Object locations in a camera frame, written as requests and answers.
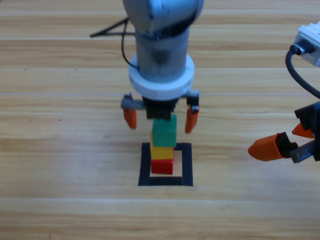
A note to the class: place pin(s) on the yellow wooden block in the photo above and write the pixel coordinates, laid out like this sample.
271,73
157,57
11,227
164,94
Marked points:
161,153

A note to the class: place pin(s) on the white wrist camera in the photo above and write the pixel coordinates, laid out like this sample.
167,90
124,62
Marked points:
310,40

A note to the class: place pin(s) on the green wooden block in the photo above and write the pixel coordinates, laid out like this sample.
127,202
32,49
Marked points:
163,137

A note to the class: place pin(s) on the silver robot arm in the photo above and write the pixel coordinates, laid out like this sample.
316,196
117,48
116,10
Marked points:
162,50

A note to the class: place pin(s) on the red wooden block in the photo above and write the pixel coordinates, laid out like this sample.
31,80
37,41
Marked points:
162,167

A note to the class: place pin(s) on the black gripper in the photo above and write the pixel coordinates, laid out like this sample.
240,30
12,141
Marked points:
311,115
160,108

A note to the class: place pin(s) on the black tape square outline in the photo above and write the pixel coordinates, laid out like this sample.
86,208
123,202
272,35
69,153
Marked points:
165,181

